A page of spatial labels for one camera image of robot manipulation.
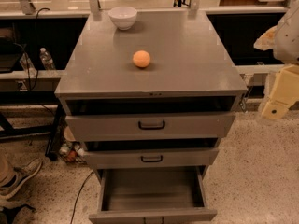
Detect grey bottom drawer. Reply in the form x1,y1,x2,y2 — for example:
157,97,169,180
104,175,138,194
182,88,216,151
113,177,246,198
89,167,217,224

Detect grey drawer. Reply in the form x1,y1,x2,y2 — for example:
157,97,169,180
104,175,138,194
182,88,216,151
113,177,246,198
89,167,217,224
66,112,235,142
84,148,219,169

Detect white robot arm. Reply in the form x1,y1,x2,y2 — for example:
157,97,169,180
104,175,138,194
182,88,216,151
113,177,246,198
253,4,299,120

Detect grey middle drawer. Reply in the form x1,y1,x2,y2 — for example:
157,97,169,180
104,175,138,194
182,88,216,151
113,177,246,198
84,148,219,169

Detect grey top drawer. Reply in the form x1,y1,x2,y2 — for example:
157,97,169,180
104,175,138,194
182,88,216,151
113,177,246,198
66,112,235,142

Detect grey metal drawer cabinet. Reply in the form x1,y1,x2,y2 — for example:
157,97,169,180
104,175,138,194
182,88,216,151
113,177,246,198
54,8,248,179

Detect orange ball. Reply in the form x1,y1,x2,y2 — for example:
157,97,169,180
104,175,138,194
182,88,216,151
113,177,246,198
133,50,150,68

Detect white ceramic bowl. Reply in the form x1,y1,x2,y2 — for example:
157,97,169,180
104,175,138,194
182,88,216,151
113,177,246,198
108,7,137,30

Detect clutter items beside cabinet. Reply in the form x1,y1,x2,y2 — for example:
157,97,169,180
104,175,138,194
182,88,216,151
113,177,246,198
59,126,85,162

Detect clear plastic water bottle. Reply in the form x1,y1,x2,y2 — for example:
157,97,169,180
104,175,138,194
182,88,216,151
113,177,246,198
39,48,55,70

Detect grey sneaker shoe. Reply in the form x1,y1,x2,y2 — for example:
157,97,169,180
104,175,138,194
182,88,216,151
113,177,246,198
0,158,43,200

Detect black floor cable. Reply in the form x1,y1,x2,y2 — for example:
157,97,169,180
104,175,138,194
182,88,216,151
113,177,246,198
69,170,95,224

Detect black table frame leg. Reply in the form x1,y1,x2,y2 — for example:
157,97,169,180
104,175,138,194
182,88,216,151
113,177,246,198
0,103,64,161

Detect black hanging cable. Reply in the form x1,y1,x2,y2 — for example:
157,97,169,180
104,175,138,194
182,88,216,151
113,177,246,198
13,7,51,91

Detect black backpack strap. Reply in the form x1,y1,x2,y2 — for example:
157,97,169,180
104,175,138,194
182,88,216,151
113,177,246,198
0,199,36,224

